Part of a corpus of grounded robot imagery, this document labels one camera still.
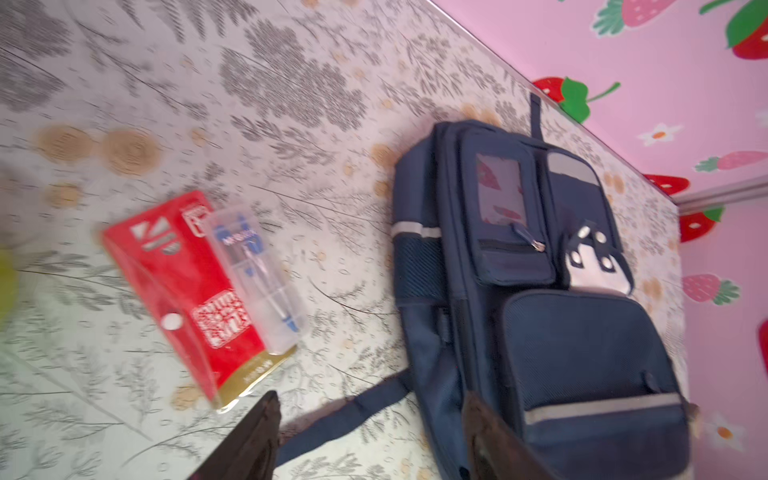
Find red card pack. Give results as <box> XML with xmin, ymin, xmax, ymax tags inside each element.
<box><xmin>102</xmin><ymin>190</ymin><xmax>298</xmax><ymax>413</ymax></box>

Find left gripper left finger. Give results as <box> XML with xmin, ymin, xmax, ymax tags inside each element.
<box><xmin>188</xmin><ymin>391</ymin><xmax>281</xmax><ymax>480</ymax></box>

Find clear plastic pen box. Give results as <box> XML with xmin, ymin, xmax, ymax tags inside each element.
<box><xmin>202</xmin><ymin>205</ymin><xmax>309</xmax><ymax>355</ymax></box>

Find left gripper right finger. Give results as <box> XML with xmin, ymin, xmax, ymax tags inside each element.
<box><xmin>462</xmin><ymin>392</ymin><xmax>556</xmax><ymax>480</ymax></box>

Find green bowl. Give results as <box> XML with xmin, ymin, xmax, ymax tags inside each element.
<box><xmin>0</xmin><ymin>248</ymin><xmax>18</xmax><ymax>326</ymax></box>

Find navy blue student backpack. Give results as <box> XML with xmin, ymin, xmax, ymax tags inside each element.
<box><xmin>277</xmin><ymin>97</ymin><xmax>691</xmax><ymax>479</ymax></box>

